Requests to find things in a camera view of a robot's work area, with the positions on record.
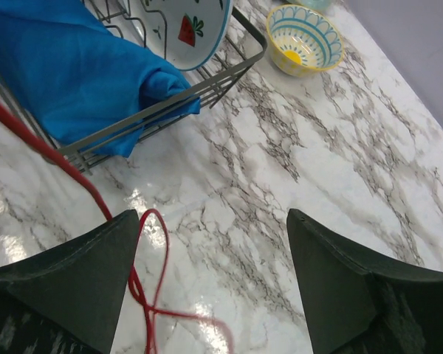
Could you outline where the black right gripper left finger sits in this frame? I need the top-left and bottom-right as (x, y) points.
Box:
(0, 210), (139, 353)

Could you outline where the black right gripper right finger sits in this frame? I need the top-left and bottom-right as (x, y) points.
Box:
(286, 209), (443, 353)

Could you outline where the red headphone cable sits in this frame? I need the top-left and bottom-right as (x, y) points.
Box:
(0, 86), (236, 354)

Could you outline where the blue cloth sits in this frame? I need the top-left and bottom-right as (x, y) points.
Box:
(0, 1), (190, 145)

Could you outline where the yellow blue patterned bowl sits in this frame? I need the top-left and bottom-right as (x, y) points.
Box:
(267, 4), (344, 77)

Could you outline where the strawberry pattern plate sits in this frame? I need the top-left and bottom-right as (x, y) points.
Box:
(126, 0), (234, 72)

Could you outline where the grey wire dish rack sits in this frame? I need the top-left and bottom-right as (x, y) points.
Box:
(0, 7), (267, 173)

